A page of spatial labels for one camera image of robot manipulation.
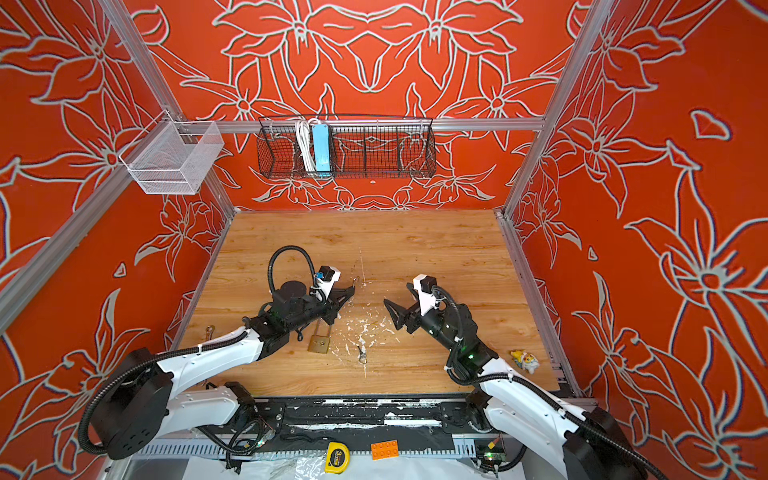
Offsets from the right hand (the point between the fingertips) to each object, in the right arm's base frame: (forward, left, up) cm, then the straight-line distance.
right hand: (393, 294), depth 75 cm
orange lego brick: (-31, +3, -18) cm, 36 cm away
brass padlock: (-5, +22, -18) cm, 29 cm away
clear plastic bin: (+42, +68, +14) cm, 81 cm away
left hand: (+4, +12, -4) cm, 13 cm away
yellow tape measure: (-33, +14, -16) cm, 39 cm away
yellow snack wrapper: (-12, -35, -15) cm, 40 cm away
